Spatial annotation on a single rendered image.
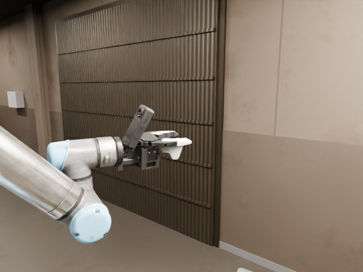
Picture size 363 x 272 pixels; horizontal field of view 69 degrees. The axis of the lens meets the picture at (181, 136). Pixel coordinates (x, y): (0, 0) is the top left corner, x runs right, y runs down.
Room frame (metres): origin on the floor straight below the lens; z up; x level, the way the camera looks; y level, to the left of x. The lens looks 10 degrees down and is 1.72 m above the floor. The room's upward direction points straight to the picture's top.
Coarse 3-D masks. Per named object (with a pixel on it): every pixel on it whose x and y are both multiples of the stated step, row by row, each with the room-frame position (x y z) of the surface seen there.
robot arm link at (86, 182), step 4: (88, 176) 0.60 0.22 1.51; (76, 180) 0.58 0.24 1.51; (80, 180) 0.58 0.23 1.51; (84, 180) 0.59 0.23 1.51; (88, 180) 0.60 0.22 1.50; (80, 184) 0.58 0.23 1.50; (84, 184) 0.59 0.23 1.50; (88, 184) 0.60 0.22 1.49; (92, 184) 0.62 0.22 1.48; (84, 188) 0.56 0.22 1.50; (88, 188) 0.57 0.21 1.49; (92, 188) 0.61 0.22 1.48
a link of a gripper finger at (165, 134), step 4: (156, 132) 0.76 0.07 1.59; (160, 132) 0.77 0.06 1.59; (164, 132) 0.77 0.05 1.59; (168, 132) 0.77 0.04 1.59; (172, 132) 0.78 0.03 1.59; (156, 136) 0.74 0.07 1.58; (160, 136) 0.75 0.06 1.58; (164, 136) 0.76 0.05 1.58; (168, 136) 0.77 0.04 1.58; (172, 136) 0.78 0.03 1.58
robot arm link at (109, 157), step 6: (96, 138) 0.64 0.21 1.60; (102, 138) 0.64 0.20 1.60; (108, 138) 0.65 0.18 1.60; (102, 144) 0.62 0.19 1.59; (108, 144) 0.63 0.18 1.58; (114, 144) 0.63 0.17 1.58; (102, 150) 0.61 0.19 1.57; (108, 150) 0.62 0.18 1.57; (114, 150) 0.63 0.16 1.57; (102, 156) 0.61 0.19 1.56; (108, 156) 0.61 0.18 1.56; (114, 156) 0.63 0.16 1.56; (102, 162) 0.61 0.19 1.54; (108, 162) 0.62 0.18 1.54; (114, 162) 0.63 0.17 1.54
